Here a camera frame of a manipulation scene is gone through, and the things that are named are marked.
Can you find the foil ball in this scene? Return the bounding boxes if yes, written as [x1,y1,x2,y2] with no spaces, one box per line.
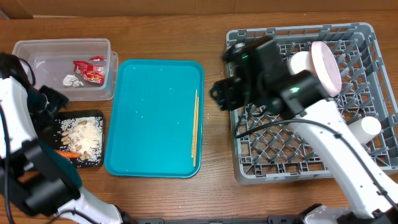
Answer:
[62,75,84,88]

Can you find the wooden chopstick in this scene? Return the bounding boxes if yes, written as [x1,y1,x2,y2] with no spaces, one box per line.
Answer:
[191,90,198,158]
[193,98,199,167]

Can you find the peanuts and rice scraps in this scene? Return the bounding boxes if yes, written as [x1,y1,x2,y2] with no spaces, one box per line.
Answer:
[58,116,103,167]

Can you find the orange carrot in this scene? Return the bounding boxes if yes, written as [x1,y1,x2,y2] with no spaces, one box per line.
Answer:
[55,150,81,159]

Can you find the red snack wrapper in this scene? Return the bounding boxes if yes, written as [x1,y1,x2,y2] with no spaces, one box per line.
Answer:
[73,55,106,85]

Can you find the white bowl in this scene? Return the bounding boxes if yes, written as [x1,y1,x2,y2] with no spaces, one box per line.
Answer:
[287,51,315,75]

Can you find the pink dinner plate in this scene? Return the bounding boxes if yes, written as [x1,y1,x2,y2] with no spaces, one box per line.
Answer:
[311,41,342,97]

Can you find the white cup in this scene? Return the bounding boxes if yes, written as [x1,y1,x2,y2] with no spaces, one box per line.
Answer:
[348,116,382,145]

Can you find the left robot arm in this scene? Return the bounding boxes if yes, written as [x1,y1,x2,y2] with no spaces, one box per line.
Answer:
[1,52,134,223]

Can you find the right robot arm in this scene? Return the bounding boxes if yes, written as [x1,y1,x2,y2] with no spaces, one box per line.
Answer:
[210,37,397,223]

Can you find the grey dishwasher rack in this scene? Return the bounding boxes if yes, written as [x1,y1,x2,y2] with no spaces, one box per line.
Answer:
[226,22,397,185]

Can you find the black tray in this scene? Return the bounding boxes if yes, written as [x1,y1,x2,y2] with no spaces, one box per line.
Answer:
[46,110,105,168]

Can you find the clear plastic bin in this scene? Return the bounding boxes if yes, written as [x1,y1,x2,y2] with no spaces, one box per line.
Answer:
[12,39,118,101]

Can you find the teal serving tray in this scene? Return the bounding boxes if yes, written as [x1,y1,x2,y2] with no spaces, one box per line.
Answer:
[104,59,205,178]

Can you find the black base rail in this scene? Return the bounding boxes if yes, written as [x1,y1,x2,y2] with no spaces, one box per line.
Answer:
[131,215,304,224]

